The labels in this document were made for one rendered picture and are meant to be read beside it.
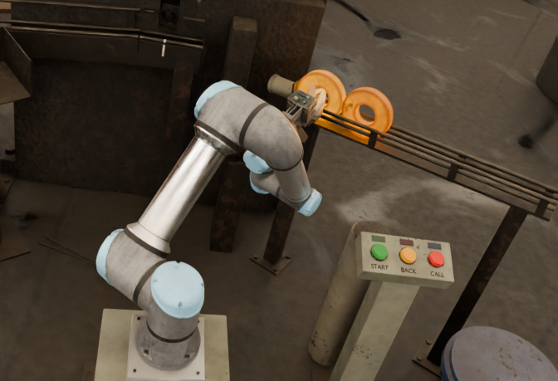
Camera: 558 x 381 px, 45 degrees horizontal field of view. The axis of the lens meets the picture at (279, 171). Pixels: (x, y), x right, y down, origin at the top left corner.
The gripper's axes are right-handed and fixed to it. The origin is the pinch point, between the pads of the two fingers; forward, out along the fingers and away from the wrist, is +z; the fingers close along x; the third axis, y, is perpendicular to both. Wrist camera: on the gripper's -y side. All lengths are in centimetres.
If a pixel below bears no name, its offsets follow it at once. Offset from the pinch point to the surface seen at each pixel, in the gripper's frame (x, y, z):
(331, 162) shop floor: 14, -90, 46
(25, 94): 63, 7, -55
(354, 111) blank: -12.0, 0.6, -0.9
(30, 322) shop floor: 40, -45, -93
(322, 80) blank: 0.4, 5.1, 0.3
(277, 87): 13.5, -2.9, -3.3
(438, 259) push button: -54, -1, -31
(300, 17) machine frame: 21.0, 5.6, 19.8
